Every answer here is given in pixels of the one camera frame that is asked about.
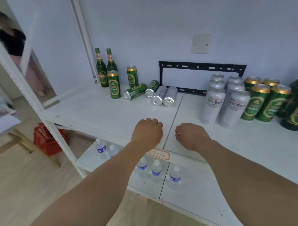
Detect clear water bottle blue label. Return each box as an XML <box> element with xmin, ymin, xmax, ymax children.
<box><xmin>169</xmin><ymin>165</ymin><xmax>181</xmax><ymax>189</ymax></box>
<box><xmin>136</xmin><ymin>157</ymin><xmax>147</xmax><ymax>177</ymax></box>
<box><xmin>151</xmin><ymin>159</ymin><xmax>163</xmax><ymax>183</ymax></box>
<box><xmin>109</xmin><ymin>144</ymin><xmax>119</xmax><ymax>158</ymax></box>
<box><xmin>95</xmin><ymin>138</ymin><xmax>110</xmax><ymax>161</ymax></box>

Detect pile of silver beer cans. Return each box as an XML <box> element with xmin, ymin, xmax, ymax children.
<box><xmin>152</xmin><ymin>85</ymin><xmax>178</xmax><ymax>107</ymax></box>

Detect red plastic crate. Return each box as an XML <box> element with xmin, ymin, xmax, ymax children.
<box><xmin>33</xmin><ymin>123</ymin><xmax>68</xmax><ymax>156</ymax></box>

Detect white metal shelf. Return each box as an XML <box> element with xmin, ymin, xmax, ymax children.
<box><xmin>0</xmin><ymin>0</ymin><xmax>298</xmax><ymax>226</ymax></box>

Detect black metal wall bracket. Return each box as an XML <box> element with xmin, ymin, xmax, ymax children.
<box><xmin>158</xmin><ymin>61</ymin><xmax>247</xmax><ymax>96</ymax></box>

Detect person's right hand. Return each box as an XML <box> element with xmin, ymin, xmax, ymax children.
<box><xmin>174</xmin><ymin>123</ymin><xmax>212</xmax><ymax>152</ymax></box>

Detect wooden planks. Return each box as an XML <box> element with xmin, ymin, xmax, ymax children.
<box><xmin>0</xmin><ymin>130</ymin><xmax>61</xmax><ymax>168</ymax></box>

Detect person's right forearm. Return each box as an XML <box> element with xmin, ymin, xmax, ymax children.
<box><xmin>198</xmin><ymin>139</ymin><xmax>298</xmax><ymax>226</ymax></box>

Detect cluster of green beer cans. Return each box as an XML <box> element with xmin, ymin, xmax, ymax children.
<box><xmin>107</xmin><ymin>66</ymin><xmax>160</xmax><ymax>101</ymax></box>

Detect white paper sheets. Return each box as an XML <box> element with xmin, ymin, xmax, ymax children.
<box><xmin>0</xmin><ymin>102</ymin><xmax>23</xmax><ymax>135</ymax></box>

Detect person's left forearm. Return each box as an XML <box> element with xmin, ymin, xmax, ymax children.
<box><xmin>30</xmin><ymin>142</ymin><xmax>149</xmax><ymax>226</ymax></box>

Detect white blank wall plate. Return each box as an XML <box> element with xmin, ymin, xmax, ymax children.
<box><xmin>191</xmin><ymin>34</ymin><xmax>211</xmax><ymax>54</ymax></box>

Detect person's left hand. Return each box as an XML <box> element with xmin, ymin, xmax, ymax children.
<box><xmin>131</xmin><ymin>118</ymin><xmax>164</xmax><ymax>152</ymax></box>

